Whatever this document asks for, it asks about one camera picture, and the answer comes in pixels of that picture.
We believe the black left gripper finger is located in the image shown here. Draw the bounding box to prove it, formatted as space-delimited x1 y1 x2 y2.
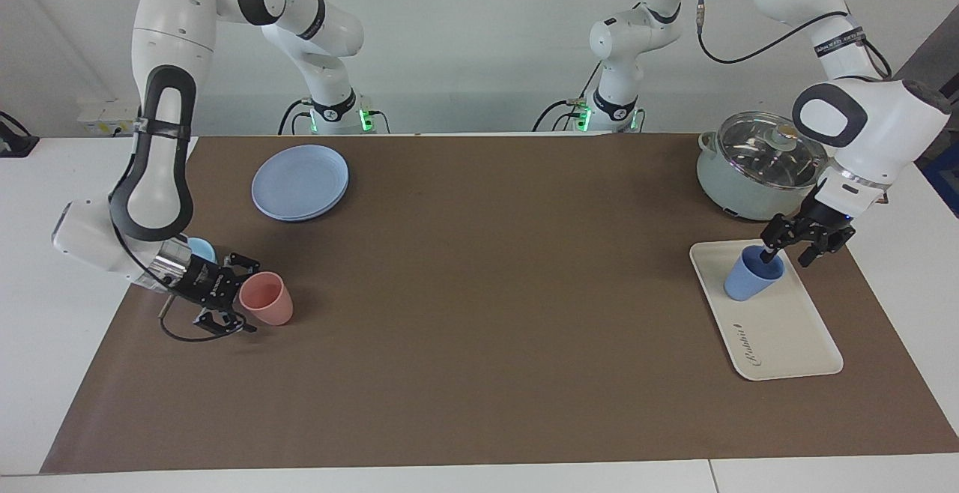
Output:
761 214 802 263
799 228 856 267

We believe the pink cup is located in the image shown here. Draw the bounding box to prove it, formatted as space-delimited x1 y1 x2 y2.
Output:
239 272 294 326

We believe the blue cup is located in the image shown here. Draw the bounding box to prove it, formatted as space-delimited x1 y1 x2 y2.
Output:
724 246 785 302

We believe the cream tray with bear print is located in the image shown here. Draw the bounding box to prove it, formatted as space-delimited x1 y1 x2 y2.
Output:
689 238 844 381

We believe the pale green cooking pot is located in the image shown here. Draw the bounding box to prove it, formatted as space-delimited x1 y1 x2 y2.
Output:
697 130 834 222

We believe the glass pot lid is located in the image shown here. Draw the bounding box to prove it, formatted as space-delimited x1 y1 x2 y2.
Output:
716 112 829 189

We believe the blue plate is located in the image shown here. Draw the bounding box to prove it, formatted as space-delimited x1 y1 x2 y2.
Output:
251 145 350 223

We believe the blue box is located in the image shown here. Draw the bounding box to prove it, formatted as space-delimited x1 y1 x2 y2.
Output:
918 141 959 217

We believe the white power strip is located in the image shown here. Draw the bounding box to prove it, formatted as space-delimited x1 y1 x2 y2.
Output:
77 101 143 136

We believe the brown table mat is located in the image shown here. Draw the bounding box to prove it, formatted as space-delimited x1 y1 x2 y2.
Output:
40 133 959 475

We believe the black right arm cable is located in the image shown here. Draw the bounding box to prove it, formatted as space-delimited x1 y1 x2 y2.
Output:
109 201 252 343

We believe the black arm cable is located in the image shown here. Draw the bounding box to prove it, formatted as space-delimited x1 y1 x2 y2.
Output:
695 0 894 80
109 201 252 343

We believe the black base cable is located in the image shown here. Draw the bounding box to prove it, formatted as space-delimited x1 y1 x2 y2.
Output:
533 66 605 133
279 98 312 136

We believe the black clamp mount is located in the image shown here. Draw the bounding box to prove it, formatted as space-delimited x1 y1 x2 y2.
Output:
0 111 40 158

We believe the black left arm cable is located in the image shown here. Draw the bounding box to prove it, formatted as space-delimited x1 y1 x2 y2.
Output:
695 0 894 80

